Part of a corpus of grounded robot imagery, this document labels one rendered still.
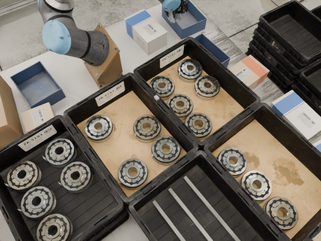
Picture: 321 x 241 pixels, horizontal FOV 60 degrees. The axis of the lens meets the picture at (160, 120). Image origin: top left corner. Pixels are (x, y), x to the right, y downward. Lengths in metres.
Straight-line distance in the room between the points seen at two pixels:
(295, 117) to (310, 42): 0.85
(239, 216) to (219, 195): 0.09
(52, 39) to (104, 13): 1.63
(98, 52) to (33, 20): 1.70
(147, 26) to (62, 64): 0.46
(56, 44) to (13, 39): 1.64
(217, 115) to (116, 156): 0.42
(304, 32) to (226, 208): 1.38
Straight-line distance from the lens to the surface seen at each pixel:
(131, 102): 1.12
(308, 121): 1.27
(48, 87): 1.40
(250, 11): 2.85
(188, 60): 1.20
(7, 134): 1.23
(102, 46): 1.24
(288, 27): 2.05
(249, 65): 1.36
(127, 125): 1.07
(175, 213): 0.96
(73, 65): 1.45
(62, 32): 1.13
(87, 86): 1.36
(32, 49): 2.62
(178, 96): 1.10
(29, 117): 1.26
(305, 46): 1.97
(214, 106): 1.12
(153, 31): 1.41
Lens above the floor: 1.78
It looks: 62 degrees down
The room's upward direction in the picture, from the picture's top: 1 degrees clockwise
